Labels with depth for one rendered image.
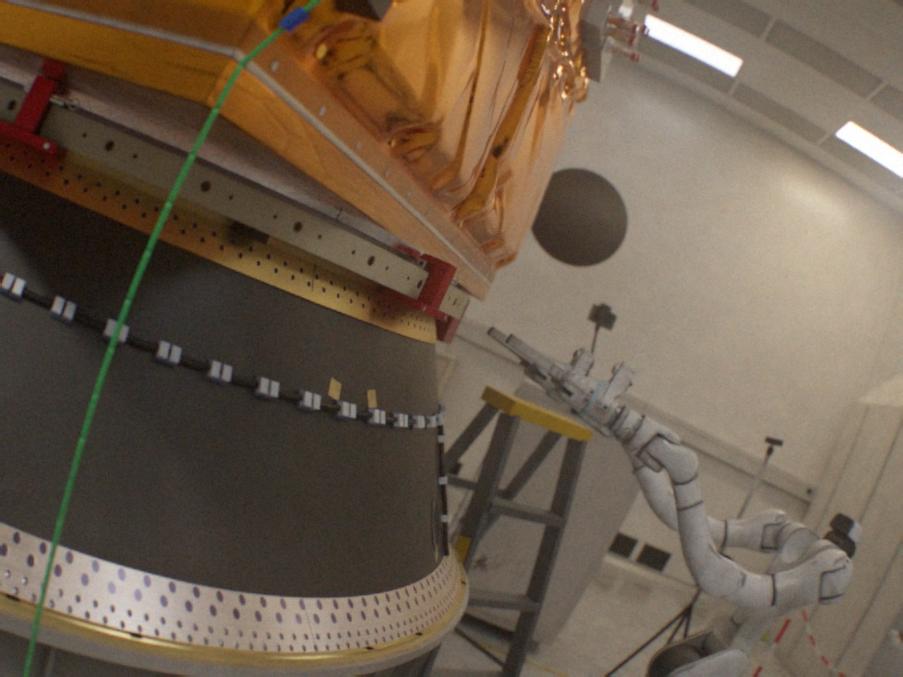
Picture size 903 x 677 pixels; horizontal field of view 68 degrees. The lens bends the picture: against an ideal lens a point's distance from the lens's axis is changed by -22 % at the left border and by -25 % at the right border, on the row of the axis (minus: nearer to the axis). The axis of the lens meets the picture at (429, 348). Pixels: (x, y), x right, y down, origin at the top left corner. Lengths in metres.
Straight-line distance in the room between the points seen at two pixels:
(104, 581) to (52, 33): 0.63
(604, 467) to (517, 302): 4.24
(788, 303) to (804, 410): 1.23
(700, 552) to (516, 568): 3.33
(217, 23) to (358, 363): 0.72
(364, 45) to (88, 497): 0.60
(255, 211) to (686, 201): 8.16
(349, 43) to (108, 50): 0.26
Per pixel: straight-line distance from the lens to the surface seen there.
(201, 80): 0.67
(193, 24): 0.70
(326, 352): 1.20
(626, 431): 1.63
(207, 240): 1.09
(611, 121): 9.22
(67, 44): 0.79
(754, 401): 9.08
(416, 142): 1.16
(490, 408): 2.66
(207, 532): 1.04
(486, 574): 4.96
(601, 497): 4.86
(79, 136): 1.04
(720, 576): 1.68
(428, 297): 1.36
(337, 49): 0.83
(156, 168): 1.04
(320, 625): 1.16
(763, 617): 1.96
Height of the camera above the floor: 1.67
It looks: 3 degrees down
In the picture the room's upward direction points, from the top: 25 degrees clockwise
